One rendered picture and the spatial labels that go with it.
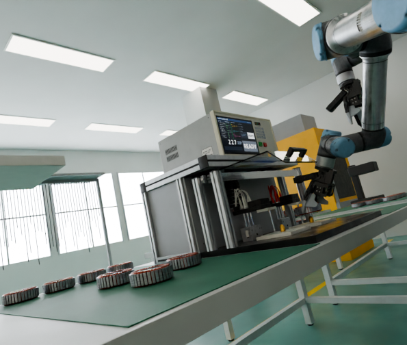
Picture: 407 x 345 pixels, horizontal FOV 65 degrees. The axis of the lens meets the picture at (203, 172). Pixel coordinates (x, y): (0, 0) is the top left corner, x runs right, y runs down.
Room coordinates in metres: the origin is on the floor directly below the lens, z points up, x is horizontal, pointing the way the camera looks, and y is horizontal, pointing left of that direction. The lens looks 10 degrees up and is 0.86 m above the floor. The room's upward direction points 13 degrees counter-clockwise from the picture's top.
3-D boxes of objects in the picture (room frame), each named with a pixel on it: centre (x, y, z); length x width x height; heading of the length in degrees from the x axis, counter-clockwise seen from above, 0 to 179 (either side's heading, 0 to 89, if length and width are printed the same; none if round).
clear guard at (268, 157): (1.22, -0.23, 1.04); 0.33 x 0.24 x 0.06; 47
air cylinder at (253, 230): (1.33, -0.14, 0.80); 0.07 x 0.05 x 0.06; 137
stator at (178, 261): (1.05, 0.12, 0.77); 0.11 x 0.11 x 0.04
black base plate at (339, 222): (1.33, -0.32, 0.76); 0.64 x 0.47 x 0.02; 137
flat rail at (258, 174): (1.38, -0.26, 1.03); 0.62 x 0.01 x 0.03; 137
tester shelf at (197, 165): (1.53, -0.09, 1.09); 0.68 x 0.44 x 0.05; 137
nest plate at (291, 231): (1.23, -0.25, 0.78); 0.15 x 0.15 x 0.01; 47
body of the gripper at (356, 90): (1.38, -0.74, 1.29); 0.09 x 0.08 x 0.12; 48
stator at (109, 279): (0.98, 0.32, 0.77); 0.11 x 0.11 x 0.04
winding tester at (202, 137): (1.55, -0.10, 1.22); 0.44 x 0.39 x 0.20; 137
